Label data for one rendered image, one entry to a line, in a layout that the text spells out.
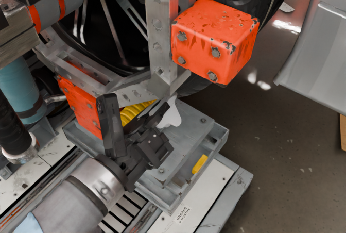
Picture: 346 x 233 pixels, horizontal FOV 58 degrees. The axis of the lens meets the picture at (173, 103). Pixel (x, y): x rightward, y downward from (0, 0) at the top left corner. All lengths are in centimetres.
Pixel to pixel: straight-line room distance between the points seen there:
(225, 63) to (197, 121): 73
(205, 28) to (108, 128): 25
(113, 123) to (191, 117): 60
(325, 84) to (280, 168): 86
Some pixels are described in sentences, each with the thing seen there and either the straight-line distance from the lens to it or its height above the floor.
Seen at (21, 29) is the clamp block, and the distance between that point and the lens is 36.
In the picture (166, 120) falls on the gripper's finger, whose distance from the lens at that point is 61.
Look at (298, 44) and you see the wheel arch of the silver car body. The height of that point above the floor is 84.
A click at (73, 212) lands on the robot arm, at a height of 66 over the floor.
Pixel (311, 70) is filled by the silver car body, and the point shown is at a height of 80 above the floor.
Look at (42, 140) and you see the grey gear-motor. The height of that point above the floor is 9.
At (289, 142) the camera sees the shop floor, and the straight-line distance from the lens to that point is 141.
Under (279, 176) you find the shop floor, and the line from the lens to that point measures 132.
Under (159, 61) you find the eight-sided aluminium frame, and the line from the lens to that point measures 47.
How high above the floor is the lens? 113
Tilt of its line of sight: 51 degrees down
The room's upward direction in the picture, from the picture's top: straight up
